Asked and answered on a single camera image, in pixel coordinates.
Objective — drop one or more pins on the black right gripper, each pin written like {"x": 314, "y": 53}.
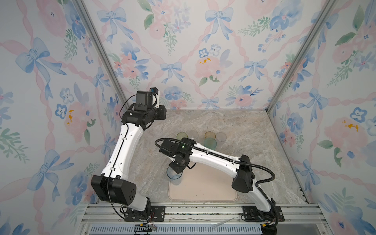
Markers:
{"x": 175, "y": 168}

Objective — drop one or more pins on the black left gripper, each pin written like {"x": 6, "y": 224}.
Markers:
{"x": 163, "y": 112}

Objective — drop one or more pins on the small green glass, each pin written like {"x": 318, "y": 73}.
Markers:
{"x": 181, "y": 135}

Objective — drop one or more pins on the tall blue plastic glass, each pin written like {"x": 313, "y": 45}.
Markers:
{"x": 175, "y": 178}

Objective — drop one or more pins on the teal textured plastic glass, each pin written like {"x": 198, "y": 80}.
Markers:
{"x": 210, "y": 143}

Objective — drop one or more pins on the frosted clear glass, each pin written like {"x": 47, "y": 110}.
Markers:
{"x": 220, "y": 138}

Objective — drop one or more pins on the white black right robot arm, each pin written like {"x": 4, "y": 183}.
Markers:
{"x": 247, "y": 177}

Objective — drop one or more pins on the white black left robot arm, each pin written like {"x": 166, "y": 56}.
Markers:
{"x": 112, "y": 184}

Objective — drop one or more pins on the beige rectangular tray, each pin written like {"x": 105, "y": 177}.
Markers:
{"x": 204, "y": 184}

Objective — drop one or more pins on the small amber glass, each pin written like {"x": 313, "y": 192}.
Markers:
{"x": 210, "y": 134}

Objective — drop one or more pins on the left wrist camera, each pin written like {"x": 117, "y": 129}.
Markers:
{"x": 146, "y": 100}

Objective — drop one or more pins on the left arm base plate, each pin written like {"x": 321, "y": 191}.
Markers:
{"x": 152, "y": 213}

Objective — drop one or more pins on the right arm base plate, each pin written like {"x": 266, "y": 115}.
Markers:
{"x": 252, "y": 214}

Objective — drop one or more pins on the aluminium frame rail front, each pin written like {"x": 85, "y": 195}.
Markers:
{"x": 204, "y": 219}

